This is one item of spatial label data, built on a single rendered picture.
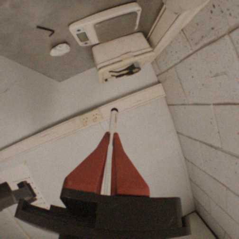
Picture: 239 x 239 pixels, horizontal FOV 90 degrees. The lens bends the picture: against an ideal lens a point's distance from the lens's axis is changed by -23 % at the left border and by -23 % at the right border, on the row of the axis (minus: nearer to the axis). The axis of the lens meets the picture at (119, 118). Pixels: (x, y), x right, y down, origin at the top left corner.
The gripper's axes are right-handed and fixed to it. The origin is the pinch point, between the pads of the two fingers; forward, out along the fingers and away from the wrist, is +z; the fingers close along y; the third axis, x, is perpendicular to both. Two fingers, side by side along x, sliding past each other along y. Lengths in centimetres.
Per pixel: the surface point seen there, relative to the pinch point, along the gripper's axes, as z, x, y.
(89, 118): 67, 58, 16
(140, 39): 70, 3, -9
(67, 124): 65, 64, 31
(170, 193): 39, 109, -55
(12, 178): 32, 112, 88
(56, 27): 39.9, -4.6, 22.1
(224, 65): 33.3, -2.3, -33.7
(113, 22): 45.3, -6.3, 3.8
